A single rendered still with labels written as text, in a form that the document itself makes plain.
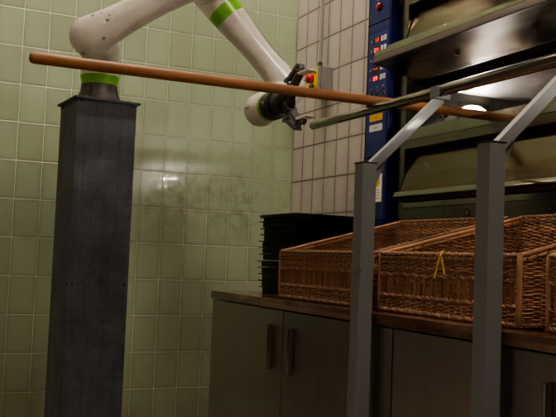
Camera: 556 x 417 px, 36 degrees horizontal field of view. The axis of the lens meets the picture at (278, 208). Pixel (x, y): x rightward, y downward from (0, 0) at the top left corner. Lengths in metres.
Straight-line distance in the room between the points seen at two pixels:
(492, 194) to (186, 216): 2.10
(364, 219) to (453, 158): 0.80
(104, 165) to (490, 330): 1.51
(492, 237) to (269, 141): 2.20
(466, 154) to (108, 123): 1.16
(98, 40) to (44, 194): 0.93
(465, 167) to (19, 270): 1.75
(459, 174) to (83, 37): 1.26
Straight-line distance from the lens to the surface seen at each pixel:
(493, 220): 1.72
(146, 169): 3.58
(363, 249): 2.11
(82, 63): 2.27
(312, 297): 2.54
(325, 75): 3.57
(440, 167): 2.88
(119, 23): 2.76
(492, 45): 2.69
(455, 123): 2.83
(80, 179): 2.78
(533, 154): 2.54
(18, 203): 3.46
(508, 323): 1.81
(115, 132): 2.83
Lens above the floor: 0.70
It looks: 3 degrees up
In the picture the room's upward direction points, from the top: 2 degrees clockwise
